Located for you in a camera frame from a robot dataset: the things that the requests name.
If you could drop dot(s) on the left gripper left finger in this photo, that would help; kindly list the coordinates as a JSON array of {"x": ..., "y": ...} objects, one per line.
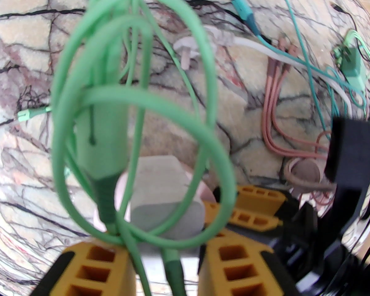
[{"x": 92, "y": 270}]

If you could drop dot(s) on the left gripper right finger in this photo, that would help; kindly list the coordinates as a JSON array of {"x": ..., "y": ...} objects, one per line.
[{"x": 234, "y": 264}]

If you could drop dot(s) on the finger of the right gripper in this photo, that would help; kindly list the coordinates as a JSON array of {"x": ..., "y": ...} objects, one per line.
[
  {"x": 259, "y": 196},
  {"x": 243, "y": 217}
]

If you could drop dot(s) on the white cube adapter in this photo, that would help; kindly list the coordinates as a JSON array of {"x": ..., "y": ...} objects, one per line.
[{"x": 154, "y": 180}]

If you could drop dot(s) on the light green charger plug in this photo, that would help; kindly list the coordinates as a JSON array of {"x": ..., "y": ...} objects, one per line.
[{"x": 106, "y": 143}]

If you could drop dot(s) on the green charger adapter with prongs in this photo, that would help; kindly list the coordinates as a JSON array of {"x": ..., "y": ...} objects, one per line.
[{"x": 353, "y": 66}]

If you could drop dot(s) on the pink round charger puck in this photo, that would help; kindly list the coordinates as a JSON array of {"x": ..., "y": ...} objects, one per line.
[{"x": 306, "y": 171}]

